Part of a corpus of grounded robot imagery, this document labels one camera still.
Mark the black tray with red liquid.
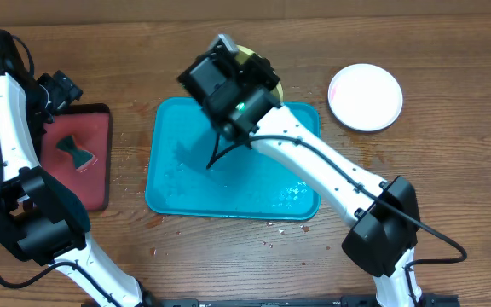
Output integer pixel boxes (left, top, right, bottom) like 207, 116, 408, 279
40, 103, 113, 211

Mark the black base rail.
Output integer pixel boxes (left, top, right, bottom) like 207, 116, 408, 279
154, 293, 460, 307

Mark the white plate with red stain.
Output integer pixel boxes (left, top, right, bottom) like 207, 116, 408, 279
327, 63, 404, 132

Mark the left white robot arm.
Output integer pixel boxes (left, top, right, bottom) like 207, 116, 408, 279
0, 29, 158, 306

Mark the teal plastic serving tray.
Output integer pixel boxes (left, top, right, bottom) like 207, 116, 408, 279
145, 97, 321, 221

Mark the green and pink sponge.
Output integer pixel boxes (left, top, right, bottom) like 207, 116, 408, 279
56, 135, 97, 172

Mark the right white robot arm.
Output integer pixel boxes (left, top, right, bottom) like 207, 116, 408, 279
177, 40, 422, 306

